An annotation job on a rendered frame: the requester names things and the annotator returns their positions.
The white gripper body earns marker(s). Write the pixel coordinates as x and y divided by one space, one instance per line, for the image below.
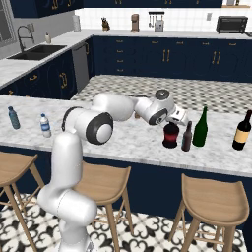
181 117

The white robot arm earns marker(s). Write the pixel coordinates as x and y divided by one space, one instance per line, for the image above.
67 157

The red and black bottle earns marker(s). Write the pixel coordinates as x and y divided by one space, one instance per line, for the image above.
171 136

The small brown glass bottle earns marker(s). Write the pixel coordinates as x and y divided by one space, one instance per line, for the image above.
186 139

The green glass bottle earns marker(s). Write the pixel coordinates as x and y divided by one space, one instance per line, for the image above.
200 131

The small brown object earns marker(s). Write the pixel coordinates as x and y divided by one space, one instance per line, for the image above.
137 115

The navy base cupboards long run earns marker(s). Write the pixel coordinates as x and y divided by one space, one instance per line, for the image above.
183 59

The dark wine bottle yellow label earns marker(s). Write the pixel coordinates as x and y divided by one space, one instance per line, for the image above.
241 134

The navy island cabinet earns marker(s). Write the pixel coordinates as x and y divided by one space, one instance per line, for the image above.
154 187

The wooden bar stool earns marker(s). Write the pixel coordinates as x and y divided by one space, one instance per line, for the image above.
13 167
105 182
213 200

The grey toaster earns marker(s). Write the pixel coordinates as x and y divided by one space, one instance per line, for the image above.
159 26

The brown coffee machine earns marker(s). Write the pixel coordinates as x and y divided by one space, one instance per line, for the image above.
135 23

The black toaster oven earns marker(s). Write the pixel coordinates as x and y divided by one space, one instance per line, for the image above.
231 25

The grey dishwasher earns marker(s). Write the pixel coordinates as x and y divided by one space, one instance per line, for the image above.
80 67

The brown dog figurine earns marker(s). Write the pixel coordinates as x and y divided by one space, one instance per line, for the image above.
105 24

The clear plastic bottle blue label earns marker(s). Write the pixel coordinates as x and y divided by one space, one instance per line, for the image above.
45 126

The navy base cupboards under sink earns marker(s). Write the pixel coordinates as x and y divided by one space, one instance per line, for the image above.
49 78

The white paper towel roll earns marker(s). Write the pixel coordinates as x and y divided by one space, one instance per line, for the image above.
76 23

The soap dispenser bottle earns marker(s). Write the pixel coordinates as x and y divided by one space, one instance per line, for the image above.
48 38

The black sink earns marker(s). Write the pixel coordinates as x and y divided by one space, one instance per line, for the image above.
37 52

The dark metal tap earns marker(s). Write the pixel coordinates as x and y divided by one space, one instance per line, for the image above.
21 34

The window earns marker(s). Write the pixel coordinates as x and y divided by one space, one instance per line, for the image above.
5 23

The white wall socket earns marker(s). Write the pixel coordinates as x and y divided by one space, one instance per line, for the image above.
209 16

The rail with hanging tools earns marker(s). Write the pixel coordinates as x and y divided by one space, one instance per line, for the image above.
156 13

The wooden wall shelf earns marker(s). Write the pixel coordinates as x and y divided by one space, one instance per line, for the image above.
236 6

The navy wall cupboards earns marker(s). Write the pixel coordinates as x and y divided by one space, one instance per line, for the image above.
98 3

